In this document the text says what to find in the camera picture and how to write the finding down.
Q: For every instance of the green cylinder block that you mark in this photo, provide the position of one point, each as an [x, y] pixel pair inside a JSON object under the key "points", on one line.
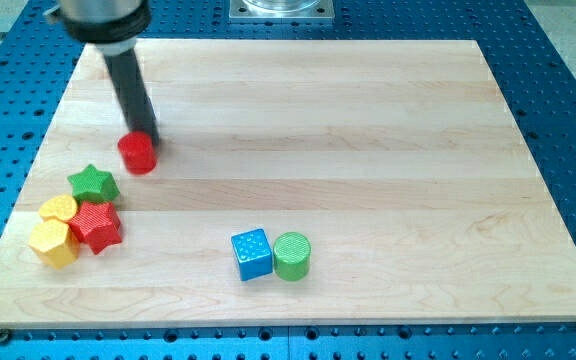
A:
{"points": [[292, 251]]}

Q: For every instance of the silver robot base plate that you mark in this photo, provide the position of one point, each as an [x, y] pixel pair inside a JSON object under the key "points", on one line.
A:
{"points": [[249, 10]]}

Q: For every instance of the red cylinder block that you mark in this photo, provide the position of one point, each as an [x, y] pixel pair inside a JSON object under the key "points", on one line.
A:
{"points": [[137, 152]]}

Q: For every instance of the yellow heart block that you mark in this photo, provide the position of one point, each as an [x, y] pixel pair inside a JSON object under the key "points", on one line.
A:
{"points": [[62, 207]]}

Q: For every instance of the red star block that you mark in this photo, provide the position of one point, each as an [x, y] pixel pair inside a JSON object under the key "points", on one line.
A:
{"points": [[97, 225]]}

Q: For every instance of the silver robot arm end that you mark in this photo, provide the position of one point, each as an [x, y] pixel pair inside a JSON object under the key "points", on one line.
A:
{"points": [[110, 25]]}

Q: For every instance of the light wooden board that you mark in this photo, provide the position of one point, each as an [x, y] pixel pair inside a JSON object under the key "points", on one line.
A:
{"points": [[399, 161]]}

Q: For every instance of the green star block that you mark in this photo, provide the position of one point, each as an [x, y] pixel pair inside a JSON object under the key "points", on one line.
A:
{"points": [[93, 185]]}

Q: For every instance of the blue perforated table plate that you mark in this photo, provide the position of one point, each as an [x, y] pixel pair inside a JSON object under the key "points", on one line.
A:
{"points": [[37, 60]]}

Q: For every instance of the blue cube block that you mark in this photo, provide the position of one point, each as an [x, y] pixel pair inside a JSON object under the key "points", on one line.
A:
{"points": [[253, 254]]}

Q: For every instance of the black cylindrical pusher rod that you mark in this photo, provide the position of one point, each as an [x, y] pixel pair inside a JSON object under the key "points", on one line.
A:
{"points": [[130, 89]]}

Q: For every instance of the yellow hexagon block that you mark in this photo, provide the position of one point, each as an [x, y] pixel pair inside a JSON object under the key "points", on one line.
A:
{"points": [[54, 243]]}

